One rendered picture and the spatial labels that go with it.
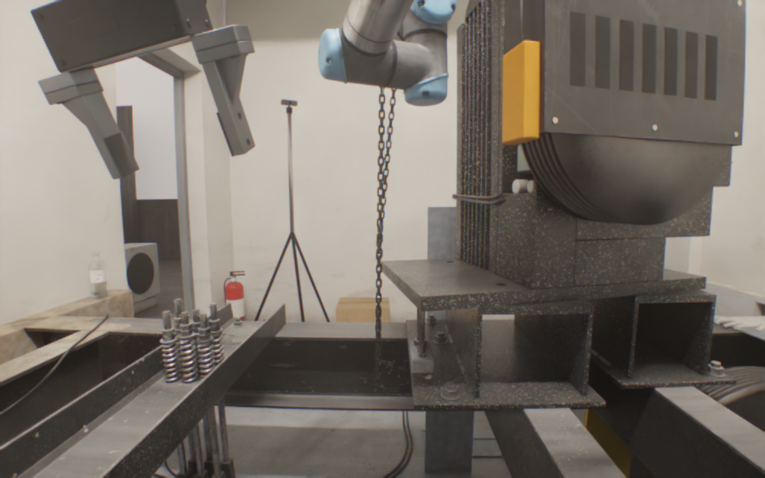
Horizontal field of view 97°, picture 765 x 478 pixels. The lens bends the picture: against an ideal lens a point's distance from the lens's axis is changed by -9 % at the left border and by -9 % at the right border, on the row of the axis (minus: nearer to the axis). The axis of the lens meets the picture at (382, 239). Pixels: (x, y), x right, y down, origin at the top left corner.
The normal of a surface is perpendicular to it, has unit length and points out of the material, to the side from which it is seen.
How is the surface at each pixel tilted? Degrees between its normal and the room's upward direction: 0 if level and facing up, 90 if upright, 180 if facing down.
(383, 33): 157
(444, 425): 90
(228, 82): 113
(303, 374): 90
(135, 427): 0
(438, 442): 90
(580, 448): 0
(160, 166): 90
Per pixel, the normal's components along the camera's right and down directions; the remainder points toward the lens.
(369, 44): -0.07, 0.93
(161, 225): -0.04, 0.11
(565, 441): 0.00, -0.99
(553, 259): 0.18, 0.10
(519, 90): -0.98, 0.03
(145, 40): -0.07, 0.49
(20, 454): 0.99, -0.13
